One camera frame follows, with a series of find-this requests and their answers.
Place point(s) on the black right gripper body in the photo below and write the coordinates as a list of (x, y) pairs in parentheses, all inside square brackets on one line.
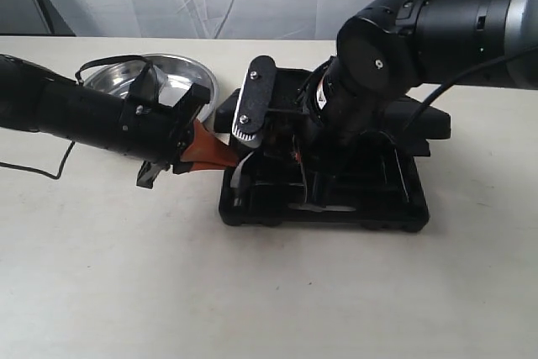
[(295, 118)]

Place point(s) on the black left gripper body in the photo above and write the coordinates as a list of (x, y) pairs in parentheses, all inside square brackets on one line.
[(159, 133)]

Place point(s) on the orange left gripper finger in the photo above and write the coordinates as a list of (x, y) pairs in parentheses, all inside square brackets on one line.
[(206, 152)]

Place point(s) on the black plastic tool case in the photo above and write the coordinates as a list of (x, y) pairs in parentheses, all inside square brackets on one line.
[(373, 183)]

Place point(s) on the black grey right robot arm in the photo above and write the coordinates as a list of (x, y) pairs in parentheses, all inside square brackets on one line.
[(392, 46)]

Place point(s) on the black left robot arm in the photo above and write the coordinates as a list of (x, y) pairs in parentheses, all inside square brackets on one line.
[(36, 99)]

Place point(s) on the steel claw hammer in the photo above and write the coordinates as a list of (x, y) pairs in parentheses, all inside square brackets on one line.
[(240, 182)]

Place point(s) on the round stainless steel dish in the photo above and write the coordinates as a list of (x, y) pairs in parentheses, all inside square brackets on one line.
[(176, 73)]

